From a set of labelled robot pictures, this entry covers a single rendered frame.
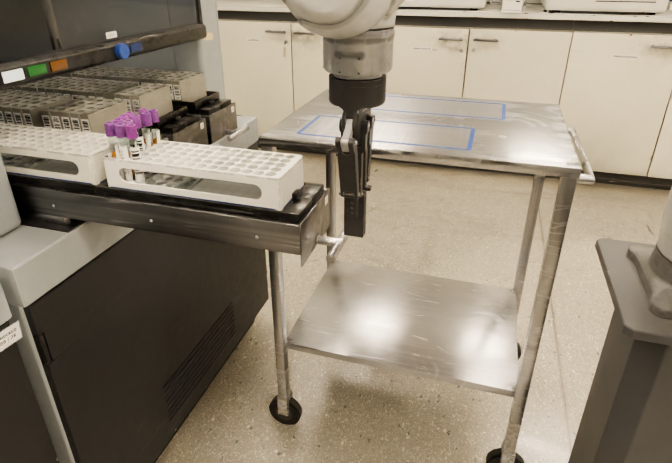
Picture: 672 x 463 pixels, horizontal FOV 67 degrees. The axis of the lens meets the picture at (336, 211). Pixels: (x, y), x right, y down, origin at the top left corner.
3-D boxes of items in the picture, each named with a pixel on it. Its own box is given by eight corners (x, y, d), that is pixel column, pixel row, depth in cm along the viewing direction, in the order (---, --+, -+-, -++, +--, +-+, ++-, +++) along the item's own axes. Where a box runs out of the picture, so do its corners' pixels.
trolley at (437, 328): (268, 423, 138) (244, 134, 102) (321, 320, 178) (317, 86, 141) (525, 490, 121) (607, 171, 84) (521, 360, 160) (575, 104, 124)
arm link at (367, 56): (311, 29, 60) (312, 80, 63) (387, 32, 58) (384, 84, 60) (334, 21, 68) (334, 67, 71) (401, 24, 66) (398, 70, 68)
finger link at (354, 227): (365, 193, 72) (364, 195, 72) (364, 235, 76) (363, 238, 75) (345, 190, 73) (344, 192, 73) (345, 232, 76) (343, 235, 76)
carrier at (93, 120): (124, 128, 106) (118, 99, 103) (132, 129, 105) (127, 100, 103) (85, 145, 96) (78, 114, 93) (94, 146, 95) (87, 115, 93)
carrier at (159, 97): (166, 109, 119) (162, 84, 116) (174, 110, 119) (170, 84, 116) (134, 123, 109) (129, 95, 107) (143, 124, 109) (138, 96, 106)
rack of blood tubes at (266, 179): (107, 194, 80) (99, 157, 77) (146, 171, 89) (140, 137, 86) (281, 218, 72) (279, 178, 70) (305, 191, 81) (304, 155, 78)
